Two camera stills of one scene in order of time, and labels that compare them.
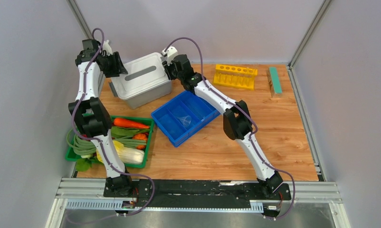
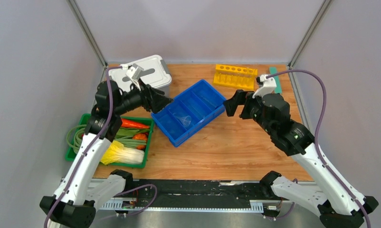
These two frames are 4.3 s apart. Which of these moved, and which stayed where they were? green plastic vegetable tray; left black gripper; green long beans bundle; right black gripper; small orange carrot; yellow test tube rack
Moved: right black gripper; left black gripper
Stayed: small orange carrot; green plastic vegetable tray; green long beans bundle; yellow test tube rack
